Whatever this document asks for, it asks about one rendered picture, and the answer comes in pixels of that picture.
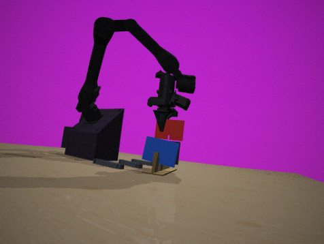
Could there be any tan slotted board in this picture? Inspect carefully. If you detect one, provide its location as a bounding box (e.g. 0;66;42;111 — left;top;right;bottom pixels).
142;153;177;177

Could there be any blue notched board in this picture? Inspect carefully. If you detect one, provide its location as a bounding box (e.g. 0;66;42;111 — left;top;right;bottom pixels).
142;136;180;168

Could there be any red board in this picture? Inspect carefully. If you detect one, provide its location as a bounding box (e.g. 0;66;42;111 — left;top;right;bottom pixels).
155;119;184;141

